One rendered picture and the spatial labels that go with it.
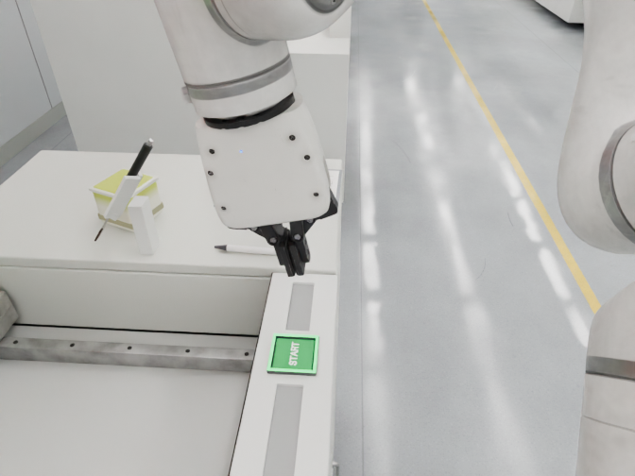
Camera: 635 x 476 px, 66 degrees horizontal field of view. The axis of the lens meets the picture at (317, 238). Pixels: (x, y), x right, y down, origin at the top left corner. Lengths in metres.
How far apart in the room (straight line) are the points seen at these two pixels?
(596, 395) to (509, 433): 1.31
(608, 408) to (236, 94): 0.36
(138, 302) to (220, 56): 0.52
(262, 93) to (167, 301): 0.48
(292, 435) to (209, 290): 0.30
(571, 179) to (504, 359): 1.47
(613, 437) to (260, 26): 0.38
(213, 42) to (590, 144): 0.35
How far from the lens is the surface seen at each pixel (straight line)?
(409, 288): 2.13
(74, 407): 0.79
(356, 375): 1.79
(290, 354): 0.58
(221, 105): 0.37
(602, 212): 0.51
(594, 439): 0.46
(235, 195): 0.42
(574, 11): 6.81
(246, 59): 0.36
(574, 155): 0.53
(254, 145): 0.39
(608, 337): 0.46
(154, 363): 0.79
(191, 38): 0.36
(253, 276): 0.72
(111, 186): 0.81
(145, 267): 0.75
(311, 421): 0.54
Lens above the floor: 1.41
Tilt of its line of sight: 36 degrees down
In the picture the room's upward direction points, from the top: straight up
